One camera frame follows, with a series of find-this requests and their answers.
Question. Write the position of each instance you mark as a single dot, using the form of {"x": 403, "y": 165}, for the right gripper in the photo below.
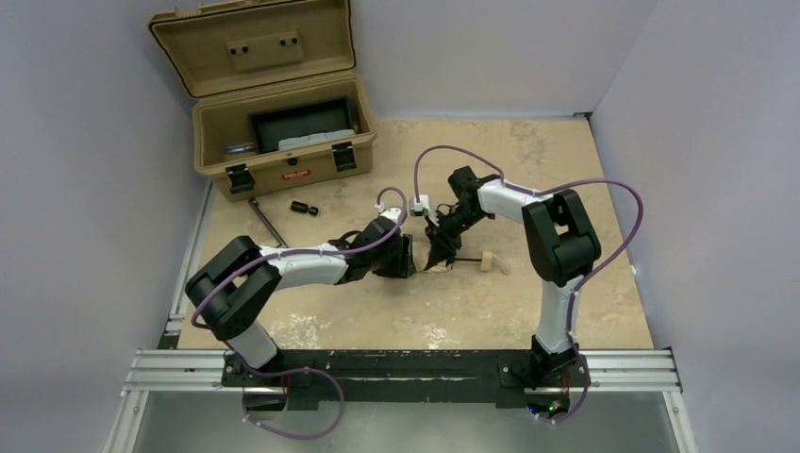
{"x": 447, "y": 231}

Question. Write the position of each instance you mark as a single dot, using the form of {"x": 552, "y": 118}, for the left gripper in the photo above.
{"x": 405, "y": 256}

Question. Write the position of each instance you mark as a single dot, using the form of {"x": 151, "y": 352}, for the beige folding umbrella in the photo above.
{"x": 487, "y": 262}

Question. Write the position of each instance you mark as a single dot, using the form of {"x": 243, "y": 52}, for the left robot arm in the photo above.
{"x": 232, "y": 288}

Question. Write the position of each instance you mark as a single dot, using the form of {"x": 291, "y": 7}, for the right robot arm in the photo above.
{"x": 561, "y": 242}

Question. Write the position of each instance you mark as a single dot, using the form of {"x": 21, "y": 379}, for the small black cylinder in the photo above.
{"x": 304, "y": 208}

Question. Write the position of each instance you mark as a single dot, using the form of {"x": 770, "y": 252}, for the grey box in case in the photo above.
{"x": 311, "y": 139}

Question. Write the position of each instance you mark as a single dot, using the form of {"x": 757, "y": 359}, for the black hex key tool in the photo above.
{"x": 254, "y": 206}

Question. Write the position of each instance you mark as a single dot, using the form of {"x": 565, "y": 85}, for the metal can in case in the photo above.
{"x": 240, "y": 149}

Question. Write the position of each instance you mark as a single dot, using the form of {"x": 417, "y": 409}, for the black tray in case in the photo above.
{"x": 269, "y": 127}

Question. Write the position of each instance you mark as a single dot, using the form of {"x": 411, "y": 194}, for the tan hard case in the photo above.
{"x": 241, "y": 57}

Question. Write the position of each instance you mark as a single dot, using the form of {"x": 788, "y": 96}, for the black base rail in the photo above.
{"x": 505, "y": 378}

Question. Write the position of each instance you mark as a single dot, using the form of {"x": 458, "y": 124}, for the aluminium frame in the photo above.
{"x": 174, "y": 401}

